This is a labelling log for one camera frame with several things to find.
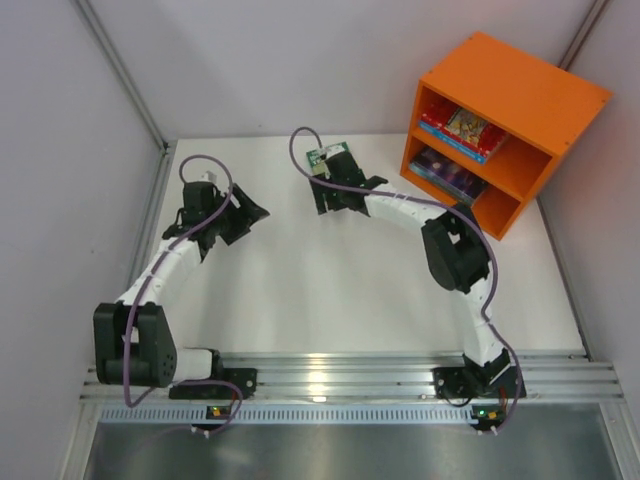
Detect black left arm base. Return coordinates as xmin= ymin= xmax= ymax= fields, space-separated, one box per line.
xmin=169 ymin=368 xmax=258 ymax=400

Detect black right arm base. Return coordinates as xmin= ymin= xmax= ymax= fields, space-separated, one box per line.
xmin=432 ymin=366 xmax=527 ymax=405

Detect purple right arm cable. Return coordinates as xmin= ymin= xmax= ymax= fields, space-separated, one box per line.
xmin=289 ymin=126 xmax=526 ymax=435

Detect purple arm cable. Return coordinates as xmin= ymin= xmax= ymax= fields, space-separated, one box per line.
xmin=122 ymin=154 xmax=245 ymax=434
xmin=289 ymin=126 xmax=526 ymax=435

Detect blue 26-Storey Treehouse book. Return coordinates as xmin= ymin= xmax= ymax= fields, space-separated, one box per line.
xmin=418 ymin=121 xmax=488 ymax=165

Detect purple Robinson Crusoe book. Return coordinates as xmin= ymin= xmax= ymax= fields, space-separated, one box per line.
xmin=409 ymin=147 xmax=488 ymax=206

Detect orange wooden shelf cabinet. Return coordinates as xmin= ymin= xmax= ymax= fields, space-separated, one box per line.
xmin=400 ymin=32 xmax=613 ymax=240

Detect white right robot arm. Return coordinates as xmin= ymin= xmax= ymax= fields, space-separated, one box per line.
xmin=307 ymin=148 xmax=504 ymax=367

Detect aluminium mounting rail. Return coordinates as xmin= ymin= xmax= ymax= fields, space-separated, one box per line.
xmin=80 ymin=354 xmax=624 ymax=427

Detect green Treehouse book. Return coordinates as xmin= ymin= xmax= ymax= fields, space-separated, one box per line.
xmin=306 ymin=142 xmax=349 ymax=177

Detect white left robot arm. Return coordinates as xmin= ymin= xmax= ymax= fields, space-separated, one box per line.
xmin=93 ymin=180 xmax=269 ymax=388

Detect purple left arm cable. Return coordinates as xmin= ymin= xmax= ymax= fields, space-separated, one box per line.
xmin=122 ymin=154 xmax=245 ymax=434

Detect red comic cover book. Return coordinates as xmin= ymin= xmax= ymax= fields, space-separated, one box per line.
xmin=420 ymin=98 xmax=509 ymax=160

